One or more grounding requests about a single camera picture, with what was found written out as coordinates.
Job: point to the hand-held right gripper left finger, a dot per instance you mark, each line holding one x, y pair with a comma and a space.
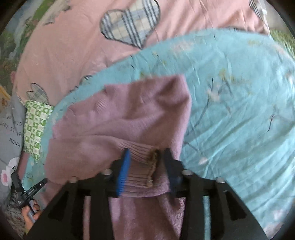
123, 172

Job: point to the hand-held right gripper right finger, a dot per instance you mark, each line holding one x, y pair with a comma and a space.
171, 172

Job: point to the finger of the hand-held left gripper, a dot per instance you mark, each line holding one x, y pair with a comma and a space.
39, 184
16, 182

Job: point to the mauve knit sweater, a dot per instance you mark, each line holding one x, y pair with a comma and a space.
119, 120

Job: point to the person's left hand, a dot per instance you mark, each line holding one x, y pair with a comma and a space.
28, 219

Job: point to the floral bed sheet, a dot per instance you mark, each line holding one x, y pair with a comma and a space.
11, 213

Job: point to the grey printed pillow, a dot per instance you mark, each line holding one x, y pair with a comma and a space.
11, 131

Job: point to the green checkered pillow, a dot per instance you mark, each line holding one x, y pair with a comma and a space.
36, 124

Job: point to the turquoise floral blanket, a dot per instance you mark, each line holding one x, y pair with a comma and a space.
230, 115

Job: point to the gold framed headboard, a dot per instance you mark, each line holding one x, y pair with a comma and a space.
3, 93

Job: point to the pink duvet with plaid hearts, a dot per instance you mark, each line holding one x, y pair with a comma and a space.
69, 46

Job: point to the green patterned cloth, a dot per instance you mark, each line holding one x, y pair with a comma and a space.
282, 39

